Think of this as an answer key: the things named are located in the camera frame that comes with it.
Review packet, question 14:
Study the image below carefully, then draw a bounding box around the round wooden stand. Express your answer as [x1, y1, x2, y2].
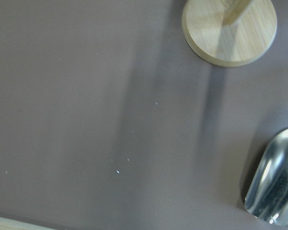
[182, 0, 277, 67]

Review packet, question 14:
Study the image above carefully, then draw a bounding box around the shiny metal scoop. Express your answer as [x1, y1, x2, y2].
[244, 128, 288, 227]

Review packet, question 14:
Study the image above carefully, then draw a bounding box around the light wooden board edge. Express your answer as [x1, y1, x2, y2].
[0, 217, 52, 230]

